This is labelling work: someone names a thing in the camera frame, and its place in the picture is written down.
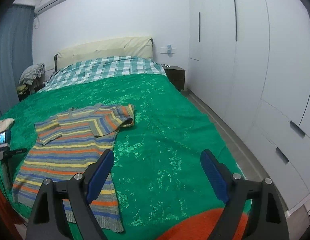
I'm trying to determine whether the green white plaid sheet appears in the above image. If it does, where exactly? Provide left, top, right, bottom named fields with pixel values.
left=39, top=56, right=165, bottom=93

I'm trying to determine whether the blue grey curtain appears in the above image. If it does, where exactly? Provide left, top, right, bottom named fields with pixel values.
left=0, top=4, right=34, bottom=116

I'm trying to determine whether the striped small pillow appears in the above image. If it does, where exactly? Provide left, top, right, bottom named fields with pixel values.
left=0, top=118, right=15, bottom=132

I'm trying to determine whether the grey checked cloth pile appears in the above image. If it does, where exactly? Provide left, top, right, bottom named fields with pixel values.
left=18, top=63, right=45, bottom=86

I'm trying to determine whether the wall socket with blue plug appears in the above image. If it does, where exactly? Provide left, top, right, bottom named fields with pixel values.
left=159, top=44, right=176, bottom=57

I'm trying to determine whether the green floral bedspread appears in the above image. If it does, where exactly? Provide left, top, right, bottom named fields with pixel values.
left=3, top=74, right=240, bottom=239

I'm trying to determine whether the cream padded headboard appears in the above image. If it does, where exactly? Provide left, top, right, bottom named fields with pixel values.
left=54, top=36, right=153, bottom=72

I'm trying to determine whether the olive green cloth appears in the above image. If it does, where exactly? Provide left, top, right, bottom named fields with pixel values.
left=16, top=84, right=28, bottom=96

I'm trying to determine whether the orange blanket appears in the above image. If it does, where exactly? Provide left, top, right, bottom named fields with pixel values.
left=0, top=182, right=250, bottom=240

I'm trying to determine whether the white wardrobe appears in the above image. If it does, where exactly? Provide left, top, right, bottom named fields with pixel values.
left=188, top=0, right=310, bottom=212

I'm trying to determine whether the striped knit sweater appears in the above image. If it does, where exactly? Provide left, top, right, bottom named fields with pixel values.
left=12, top=103, right=135, bottom=233

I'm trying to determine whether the dark wooden nightstand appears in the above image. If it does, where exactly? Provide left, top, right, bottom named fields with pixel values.
left=163, top=66, right=185, bottom=92

